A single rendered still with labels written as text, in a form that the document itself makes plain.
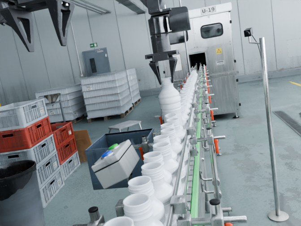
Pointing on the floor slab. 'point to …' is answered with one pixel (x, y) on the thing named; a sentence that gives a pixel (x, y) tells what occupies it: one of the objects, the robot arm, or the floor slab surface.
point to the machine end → (209, 55)
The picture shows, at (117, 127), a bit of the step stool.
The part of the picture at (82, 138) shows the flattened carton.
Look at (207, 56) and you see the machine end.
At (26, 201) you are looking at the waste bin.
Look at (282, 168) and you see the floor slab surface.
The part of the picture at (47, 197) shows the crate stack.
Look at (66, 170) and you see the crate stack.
